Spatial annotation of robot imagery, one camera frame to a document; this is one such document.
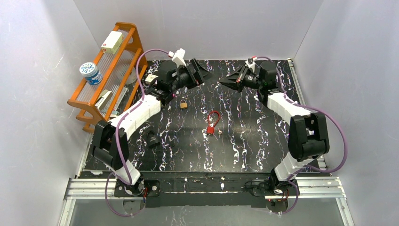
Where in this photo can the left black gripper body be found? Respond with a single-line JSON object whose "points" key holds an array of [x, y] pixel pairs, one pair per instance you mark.
{"points": [[193, 73]]}

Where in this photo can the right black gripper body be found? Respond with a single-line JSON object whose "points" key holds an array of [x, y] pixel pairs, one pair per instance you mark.
{"points": [[242, 79]]}

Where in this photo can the brass padlock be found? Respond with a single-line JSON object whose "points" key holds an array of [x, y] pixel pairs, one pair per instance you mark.
{"points": [[183, 104]]}

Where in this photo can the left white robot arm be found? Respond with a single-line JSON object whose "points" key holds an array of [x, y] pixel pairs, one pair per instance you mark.
{"points": [[110, 139]]}

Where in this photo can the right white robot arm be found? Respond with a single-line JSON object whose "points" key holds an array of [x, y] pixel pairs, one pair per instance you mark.
{"points": [[308, 136]]}

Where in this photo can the black padlock key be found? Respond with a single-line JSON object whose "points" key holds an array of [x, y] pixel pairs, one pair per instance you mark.
{"points": [[171, 141]]}

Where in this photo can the small white cardboard box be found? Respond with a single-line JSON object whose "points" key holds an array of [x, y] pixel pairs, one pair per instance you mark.
{"points": [[150, 78]]}

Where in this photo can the clear glass bowl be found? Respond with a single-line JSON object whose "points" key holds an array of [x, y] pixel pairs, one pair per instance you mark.
{"points": [[132, 77]]}

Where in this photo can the black padlock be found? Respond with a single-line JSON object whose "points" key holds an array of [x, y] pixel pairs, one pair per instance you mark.
{"points": [[152, 139]]}

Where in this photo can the orange wooden shelf rack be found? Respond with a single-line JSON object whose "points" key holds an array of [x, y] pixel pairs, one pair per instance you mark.
{"points": [[115, 69]]}

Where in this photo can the white green box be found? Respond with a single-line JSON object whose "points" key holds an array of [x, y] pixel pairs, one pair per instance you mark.
{"points": [[112, 42]]}

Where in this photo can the white stapler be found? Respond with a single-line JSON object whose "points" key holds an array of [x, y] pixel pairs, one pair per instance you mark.
{"points": [[103, 99]]}

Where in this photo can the blue white round jar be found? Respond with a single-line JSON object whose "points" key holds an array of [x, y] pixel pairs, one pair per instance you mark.
{"points": [[91, 73]]}

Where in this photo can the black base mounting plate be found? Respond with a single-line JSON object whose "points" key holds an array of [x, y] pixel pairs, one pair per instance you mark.
{"points": [[208, 191]]}

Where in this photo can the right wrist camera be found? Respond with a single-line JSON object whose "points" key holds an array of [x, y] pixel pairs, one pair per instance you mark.
{"points": [[250, 63]]}

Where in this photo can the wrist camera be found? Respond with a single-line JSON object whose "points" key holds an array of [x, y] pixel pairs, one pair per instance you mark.
{"points": [[250, 63], [178, 57]]}

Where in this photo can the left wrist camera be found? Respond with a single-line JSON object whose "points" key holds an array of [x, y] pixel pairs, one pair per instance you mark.
{"points": [[178, 57]]}

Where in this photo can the red cable padlock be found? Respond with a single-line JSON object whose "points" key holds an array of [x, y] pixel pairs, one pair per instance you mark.
{"points": [[210, 130]]}

